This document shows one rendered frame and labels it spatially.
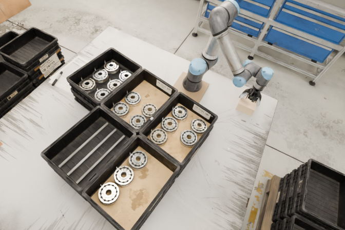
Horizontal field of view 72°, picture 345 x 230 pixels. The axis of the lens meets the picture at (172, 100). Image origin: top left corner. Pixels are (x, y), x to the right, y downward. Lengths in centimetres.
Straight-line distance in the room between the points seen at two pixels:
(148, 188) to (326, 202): 129
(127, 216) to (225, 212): 55
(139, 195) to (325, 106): 259
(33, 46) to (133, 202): 179
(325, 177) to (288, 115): 102
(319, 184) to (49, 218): 177
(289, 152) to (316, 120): 60
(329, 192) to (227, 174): 83
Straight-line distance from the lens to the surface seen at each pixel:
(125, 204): 131
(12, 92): 236
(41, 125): 174
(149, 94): 160
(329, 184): 215
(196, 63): 166
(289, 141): 279
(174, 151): 140
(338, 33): 308
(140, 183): 133
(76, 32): 344
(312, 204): 202
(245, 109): 179
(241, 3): 303
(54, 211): 150
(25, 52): 256
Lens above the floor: 211
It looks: 54 degrees down
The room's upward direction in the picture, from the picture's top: 11 degrees clockwise
